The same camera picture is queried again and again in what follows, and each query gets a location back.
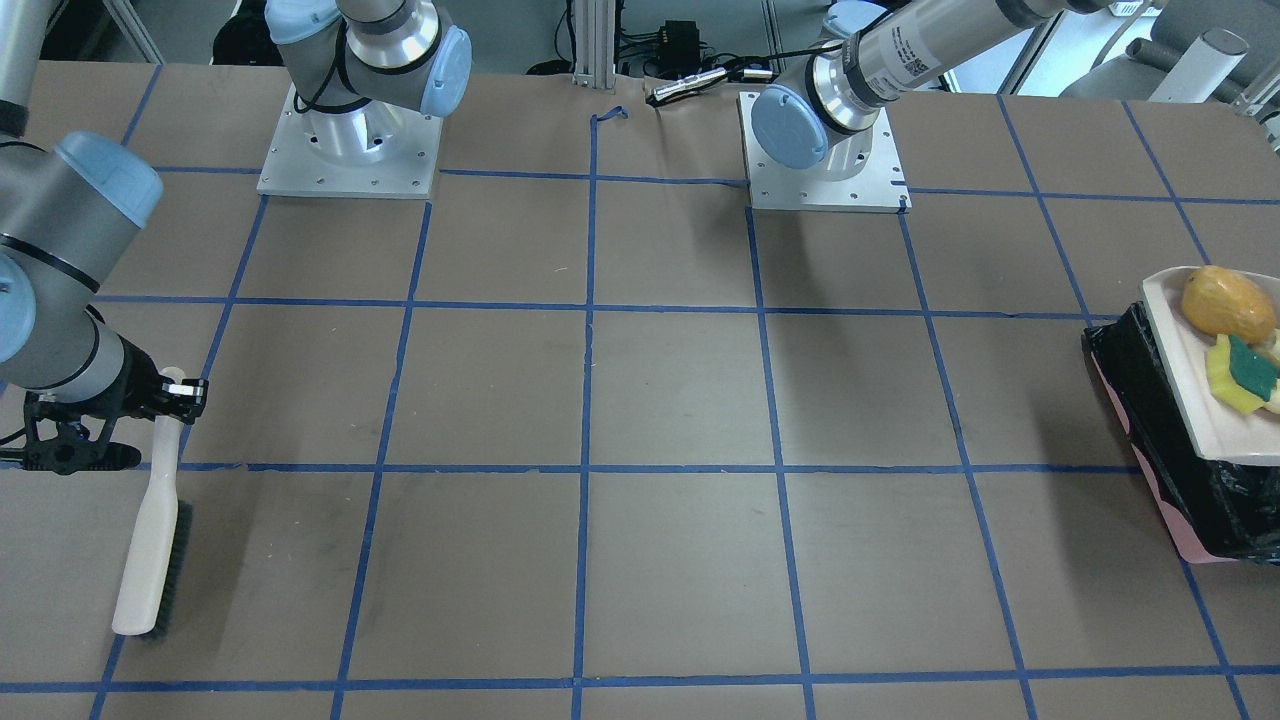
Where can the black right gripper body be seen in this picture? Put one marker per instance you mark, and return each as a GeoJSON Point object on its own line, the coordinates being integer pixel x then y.
{"type": "Point", "coordinates": [137, 385]}

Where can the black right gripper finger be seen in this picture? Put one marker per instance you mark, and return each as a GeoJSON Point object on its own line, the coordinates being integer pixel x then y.
{"type": "Point", "coordinates": [184, 400]}

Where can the beige hand brush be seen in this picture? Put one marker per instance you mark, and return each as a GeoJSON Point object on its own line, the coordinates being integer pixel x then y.
{"type": "Point", "coordinates": [146, 598]}

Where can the beige plastic dustpan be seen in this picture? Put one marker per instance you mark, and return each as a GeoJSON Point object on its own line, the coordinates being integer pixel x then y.
{"type": "Point", "coordinates": [1246, 434]}

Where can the brown toy potato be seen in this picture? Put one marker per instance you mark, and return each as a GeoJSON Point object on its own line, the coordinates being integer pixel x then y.
{"type": "Point", "coordinates": [1218, 300]}

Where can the green yellow sponge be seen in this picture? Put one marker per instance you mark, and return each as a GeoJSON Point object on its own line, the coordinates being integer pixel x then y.
{"type": "Point", "coordinates": [1250, 370]}

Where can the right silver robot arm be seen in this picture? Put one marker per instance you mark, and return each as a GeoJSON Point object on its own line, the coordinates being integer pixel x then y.
{"type": "Point", "coordinates": [67, 216]}

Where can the pink bin with black liner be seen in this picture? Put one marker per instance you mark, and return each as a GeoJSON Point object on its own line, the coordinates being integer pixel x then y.
{"type": "Point", "coordinates": [1214, 511]}

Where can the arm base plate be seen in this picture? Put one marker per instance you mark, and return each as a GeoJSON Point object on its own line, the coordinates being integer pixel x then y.
{"type": "Point", "coordinates": [861, 173]}
{"type": "Point", "coordinates": [376, 152]}

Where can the aluminium frame post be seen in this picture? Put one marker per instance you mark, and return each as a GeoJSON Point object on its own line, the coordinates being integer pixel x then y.
{"type": "Point", "coordinates": [594, 41]}

